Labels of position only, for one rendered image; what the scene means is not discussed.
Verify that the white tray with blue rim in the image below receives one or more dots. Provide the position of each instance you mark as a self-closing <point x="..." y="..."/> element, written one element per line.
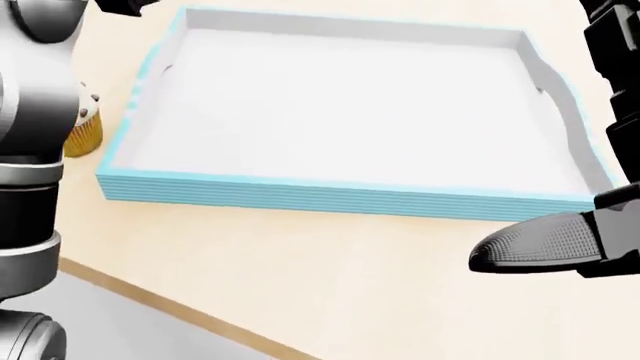
<point x="345" y="123"/>

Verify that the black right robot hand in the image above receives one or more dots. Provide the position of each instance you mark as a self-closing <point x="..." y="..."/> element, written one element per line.
<point x="617" y="112"/>

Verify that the white frosted cupcake yellow wrapper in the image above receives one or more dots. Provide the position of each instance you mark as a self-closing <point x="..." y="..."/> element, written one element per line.
<point x="86" y="129"/>

